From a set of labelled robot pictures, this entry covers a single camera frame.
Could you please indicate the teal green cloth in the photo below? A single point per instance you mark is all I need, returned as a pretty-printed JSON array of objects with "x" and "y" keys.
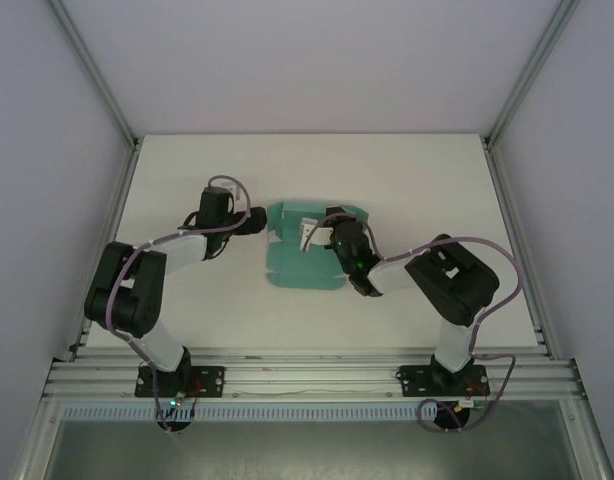
[{"x": 297, "y": 265}]

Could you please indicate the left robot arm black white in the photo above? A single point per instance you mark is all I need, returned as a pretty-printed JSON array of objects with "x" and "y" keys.
[{"x": 165, "y": 353}]

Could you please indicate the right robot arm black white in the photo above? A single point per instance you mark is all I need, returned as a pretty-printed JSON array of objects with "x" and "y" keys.
[{"x": 457, "y": 345}]

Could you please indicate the small circuit board with LEDs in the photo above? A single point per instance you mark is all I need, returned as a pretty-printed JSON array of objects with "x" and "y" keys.
[{"x": 177, "y": 401}]

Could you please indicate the small connector with yellow plug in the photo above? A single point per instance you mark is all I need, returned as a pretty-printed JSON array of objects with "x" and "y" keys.
[{"x": 468, "y": 403}]

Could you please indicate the grey metal sheet panel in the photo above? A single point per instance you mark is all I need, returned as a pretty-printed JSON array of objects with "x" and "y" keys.
[{"x": 312, "y": 450}]

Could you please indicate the aluminium table side rail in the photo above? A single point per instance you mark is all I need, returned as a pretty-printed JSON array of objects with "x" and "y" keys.
[
  {"x": 519, "y": 250},
  {"x": 104, "y": 250}
]

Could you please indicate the aluminium mounting rail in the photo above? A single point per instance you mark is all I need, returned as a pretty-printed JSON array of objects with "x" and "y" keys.
[{"x": 312, "y": 372}]

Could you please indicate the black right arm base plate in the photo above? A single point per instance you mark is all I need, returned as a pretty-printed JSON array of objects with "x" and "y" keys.
[{"x": 414, "y": 382}]

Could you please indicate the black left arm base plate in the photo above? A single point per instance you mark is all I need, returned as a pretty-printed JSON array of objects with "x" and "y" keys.
[{"x": 212, "y": 382}]

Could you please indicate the aluminium frame post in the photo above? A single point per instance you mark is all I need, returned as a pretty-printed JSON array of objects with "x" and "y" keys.
[
  {"x": 532, "y": 70},
  {"x": 94, "y": 70}
]

